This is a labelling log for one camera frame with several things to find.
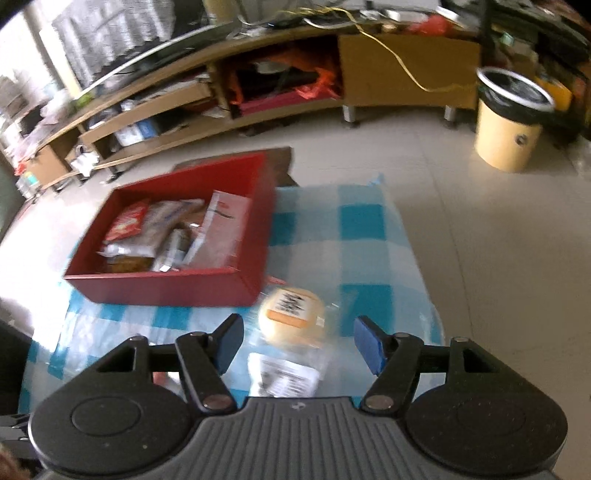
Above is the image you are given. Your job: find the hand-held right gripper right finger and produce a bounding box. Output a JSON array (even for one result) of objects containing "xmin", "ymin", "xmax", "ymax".
[{"xmin": 353, "ymin": 315, "xmax": 502, "ymax": 414}]

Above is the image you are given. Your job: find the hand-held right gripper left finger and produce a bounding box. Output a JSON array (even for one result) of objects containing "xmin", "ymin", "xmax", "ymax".
[{"xmin": 95, "ymin": 313, "xmax": 245, "ymax": 414}]

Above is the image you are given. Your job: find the round yellow cake packet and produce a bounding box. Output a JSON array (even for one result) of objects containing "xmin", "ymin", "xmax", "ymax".
[{"xmin": 247, "ymin": 285, "xmax": 343, "ymax": 352}]

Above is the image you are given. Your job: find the red cardboard box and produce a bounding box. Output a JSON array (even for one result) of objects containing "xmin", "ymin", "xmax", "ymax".
[{"xmin": 63, "ymin": 151, "xmax": 278, "ymax": 308}]

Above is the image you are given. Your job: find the clear red snack packet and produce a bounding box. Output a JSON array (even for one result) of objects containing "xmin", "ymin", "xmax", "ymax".
[{"xmin": 184, "ymin": 188, "xmax": 254, "ymax": 272}]

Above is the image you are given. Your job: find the brown bread packet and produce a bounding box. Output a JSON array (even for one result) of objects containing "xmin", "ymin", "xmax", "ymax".
[{"xmin": 100, "ymin": 198, "xmax": 206, "ymax": 260}]

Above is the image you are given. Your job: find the clear packet with white label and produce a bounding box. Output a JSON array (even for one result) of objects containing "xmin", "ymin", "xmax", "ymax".
[{"xmin": 246, "ymin": 353, "xmax": 325, "ymax": 398}]

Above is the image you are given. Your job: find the blue checked tablecloth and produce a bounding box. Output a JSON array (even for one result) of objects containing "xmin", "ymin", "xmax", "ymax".
[{"xmin": 21, "ymin": 172, "xmax": 447, "ymax": 416}]

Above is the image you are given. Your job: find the brown wooden stool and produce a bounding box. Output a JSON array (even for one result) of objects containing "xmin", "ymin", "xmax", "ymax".
[{"xmin": 171, "ymin": 146, "xmax": 302, "ymax": 188}]

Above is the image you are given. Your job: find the white plastic bag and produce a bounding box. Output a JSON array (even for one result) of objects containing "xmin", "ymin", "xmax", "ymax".
[{"xmin": 69, "ymin": 147, "xmax": 103, "ymax": 178}]

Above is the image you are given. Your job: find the blue and white box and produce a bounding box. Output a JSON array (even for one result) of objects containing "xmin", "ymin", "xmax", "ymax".
[{"xmin": 115, "ymin": 119, "xmax": 157, "ymax": 147}]

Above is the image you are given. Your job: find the flat red box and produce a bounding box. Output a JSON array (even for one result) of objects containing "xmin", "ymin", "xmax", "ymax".
[{"xmin": 239, "ymin": 89, "xmax": 343, "ymax": 117}]

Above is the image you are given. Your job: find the cream trash bin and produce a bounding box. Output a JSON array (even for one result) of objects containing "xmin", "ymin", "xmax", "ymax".
[{"xmin": 475, "ymin": 66, "xmax": 557, "ymax": 174}]

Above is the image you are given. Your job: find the white shelf rack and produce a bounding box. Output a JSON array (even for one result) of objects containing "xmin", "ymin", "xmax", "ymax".
[{"xmin": 0, "ymin": 69, "xmax": 70, "ymax": 199}]

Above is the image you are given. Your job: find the orange plastic bag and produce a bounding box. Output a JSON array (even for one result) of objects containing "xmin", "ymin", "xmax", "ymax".
[{"xmin": 228, "ymin": 52, "xmax": 343, "ymax": 105}]

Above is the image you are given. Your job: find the wooden television stand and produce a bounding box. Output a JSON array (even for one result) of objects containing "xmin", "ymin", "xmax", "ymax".
[{"xmin": 23, "ymin": 20, "xmax": 484, "ymax": 186}]

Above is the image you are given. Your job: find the black television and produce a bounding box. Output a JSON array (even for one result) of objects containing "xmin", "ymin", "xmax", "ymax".
[{"xmin": 69, "ymin": 0, "xmax": 237, "ymax": 94}]

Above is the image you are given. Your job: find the white lace cloth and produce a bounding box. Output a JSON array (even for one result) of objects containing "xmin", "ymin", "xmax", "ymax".
[{"xmin": 50, "ymin": 0, "xmax": 177, "ymax": 89}]

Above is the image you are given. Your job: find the red plastic bag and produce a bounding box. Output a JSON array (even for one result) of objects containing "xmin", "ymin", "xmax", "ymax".
[{"xmin": 406, "ymin": 13, "xmax": 458, "ymax": 38}]

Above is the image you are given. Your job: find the yellow cable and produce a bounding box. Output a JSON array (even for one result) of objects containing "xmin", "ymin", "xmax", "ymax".
[{"xmin": 281, "ymin": 6, "xmax": 479, "ymax": 94}]

